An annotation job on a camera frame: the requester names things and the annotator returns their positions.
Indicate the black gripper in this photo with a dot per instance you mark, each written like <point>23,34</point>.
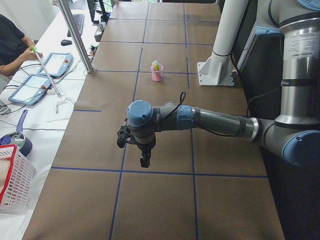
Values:
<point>145,147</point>

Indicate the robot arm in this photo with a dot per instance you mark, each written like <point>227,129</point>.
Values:
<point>294,135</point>

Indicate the pink mesh pen holder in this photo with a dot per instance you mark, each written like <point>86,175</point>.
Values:
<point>157,76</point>

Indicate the white red plastic basket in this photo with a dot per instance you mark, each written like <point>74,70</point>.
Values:
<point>16,173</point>

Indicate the near blue teach pendant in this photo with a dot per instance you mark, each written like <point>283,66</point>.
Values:
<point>31,90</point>

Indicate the black computer mouse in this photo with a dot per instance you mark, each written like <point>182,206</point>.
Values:
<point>66,42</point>

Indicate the black keyboard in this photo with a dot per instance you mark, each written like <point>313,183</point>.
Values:
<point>79,22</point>

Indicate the long metal grabber tool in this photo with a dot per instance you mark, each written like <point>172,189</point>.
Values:
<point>62,98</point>

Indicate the person in black shirt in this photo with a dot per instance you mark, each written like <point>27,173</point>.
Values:
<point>15,47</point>

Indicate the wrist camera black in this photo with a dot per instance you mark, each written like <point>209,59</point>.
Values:
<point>123,136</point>

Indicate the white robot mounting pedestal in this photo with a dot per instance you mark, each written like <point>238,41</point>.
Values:
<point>217,69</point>

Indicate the aluminium frame post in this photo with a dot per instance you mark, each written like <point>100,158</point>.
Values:
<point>68,17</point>

